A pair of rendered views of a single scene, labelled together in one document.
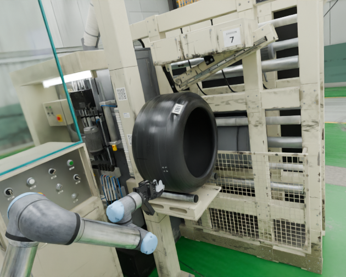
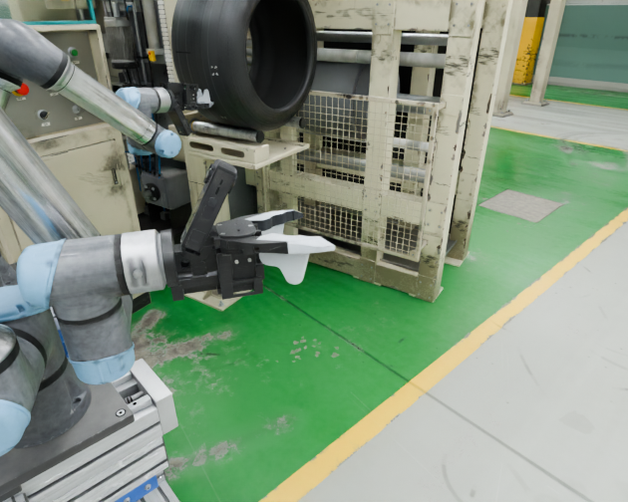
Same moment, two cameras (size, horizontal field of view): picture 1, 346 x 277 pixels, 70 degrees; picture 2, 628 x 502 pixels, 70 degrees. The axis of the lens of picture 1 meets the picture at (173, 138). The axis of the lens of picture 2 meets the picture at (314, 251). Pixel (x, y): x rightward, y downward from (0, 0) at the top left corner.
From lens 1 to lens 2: 0.58 m
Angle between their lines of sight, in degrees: 13
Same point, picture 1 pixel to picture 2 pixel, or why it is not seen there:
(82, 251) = (83, 195)
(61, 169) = not seen: hidden behind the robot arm
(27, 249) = not seen: outside the picture
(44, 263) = not seen: hidden behind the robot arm
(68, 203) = (66, 117)
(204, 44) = not seen: outside the picture
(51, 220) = (27, 40)
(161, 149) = (211, 36)
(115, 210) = (127, 95)
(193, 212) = (251, 155)
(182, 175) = (239, 87)
